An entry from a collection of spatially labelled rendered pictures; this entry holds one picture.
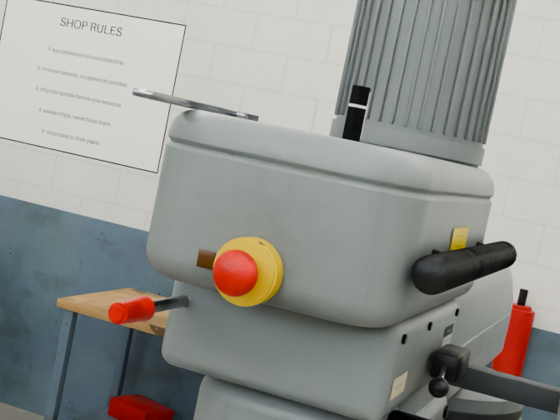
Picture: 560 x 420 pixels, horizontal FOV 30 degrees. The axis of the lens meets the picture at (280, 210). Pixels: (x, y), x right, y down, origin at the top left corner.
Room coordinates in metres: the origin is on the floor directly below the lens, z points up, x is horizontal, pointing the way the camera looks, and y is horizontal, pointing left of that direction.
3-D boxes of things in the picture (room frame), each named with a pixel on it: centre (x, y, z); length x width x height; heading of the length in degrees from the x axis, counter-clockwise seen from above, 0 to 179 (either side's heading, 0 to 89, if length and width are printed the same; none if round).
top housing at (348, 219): (1.14, -0.06, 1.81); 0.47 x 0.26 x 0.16; 161
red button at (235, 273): (0.88, 0.02, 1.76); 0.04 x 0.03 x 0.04; 71
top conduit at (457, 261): (1.11, -0.21, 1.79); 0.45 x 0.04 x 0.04; 161
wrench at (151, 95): (1.01, 0.10, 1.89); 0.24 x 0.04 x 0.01; 162
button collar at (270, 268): (0.91, 0.02, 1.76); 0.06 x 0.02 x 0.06; 71
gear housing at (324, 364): (1.16, -0.08, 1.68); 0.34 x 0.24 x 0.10; 161
